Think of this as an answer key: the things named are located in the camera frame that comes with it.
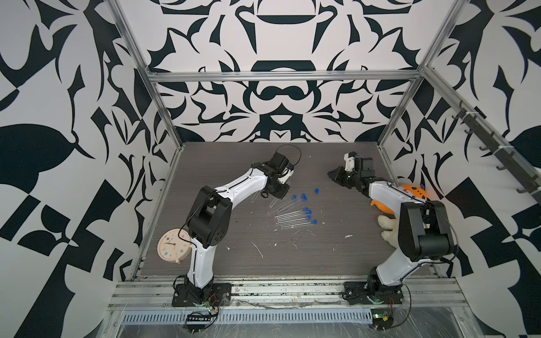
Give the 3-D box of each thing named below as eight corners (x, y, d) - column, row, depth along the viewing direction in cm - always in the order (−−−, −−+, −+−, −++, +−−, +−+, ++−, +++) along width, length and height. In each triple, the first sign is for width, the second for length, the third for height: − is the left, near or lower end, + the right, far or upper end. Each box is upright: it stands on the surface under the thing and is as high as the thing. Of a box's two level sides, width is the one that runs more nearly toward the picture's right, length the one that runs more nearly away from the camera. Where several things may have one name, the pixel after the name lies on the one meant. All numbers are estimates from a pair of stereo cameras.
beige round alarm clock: (156, 263, 83) (151, 259, 79) (166, 232, 90) (162, 228, 87) (187, 263, 83) (183, 259, 79) (194, 232, 90) (191, 228, 87)
